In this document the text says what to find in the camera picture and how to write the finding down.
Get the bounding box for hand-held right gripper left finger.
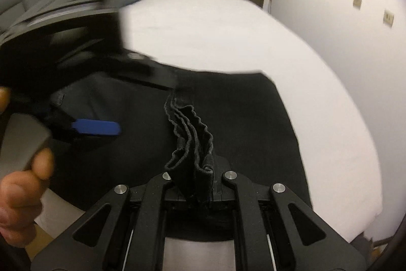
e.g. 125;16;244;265
30;171;174;271

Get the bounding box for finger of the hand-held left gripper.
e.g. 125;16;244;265
111;47;177;91
47;110;122;146

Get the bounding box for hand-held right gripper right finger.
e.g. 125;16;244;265
211;171;369;271

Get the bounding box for black pants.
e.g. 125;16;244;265
47;68;313;242

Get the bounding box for person's left hand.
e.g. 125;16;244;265
0;87;55;248

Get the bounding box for white bed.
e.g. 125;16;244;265
34;0;385;244

